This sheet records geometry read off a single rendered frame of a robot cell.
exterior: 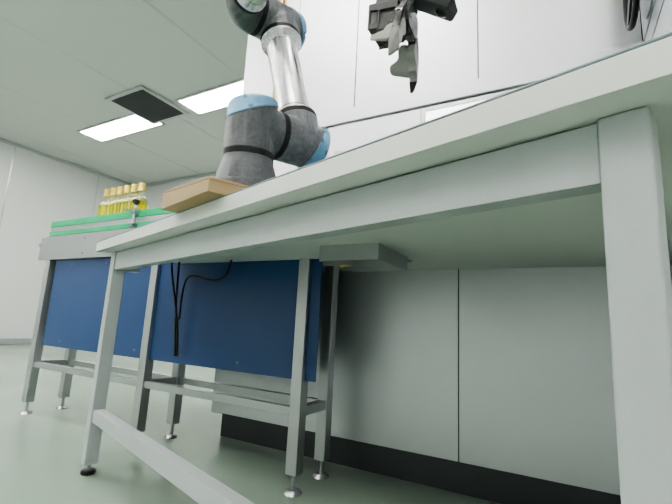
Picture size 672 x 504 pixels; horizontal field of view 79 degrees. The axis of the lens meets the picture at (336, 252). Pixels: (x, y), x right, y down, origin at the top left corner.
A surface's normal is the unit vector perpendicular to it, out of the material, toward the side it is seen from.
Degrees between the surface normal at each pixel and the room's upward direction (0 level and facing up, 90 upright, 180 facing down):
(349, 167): 90
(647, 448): 90
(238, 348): 90
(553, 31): 90
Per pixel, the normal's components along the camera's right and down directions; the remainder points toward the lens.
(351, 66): -0.48, -0.18
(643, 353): -0.71, -0.15
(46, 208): 0.88, -0.04
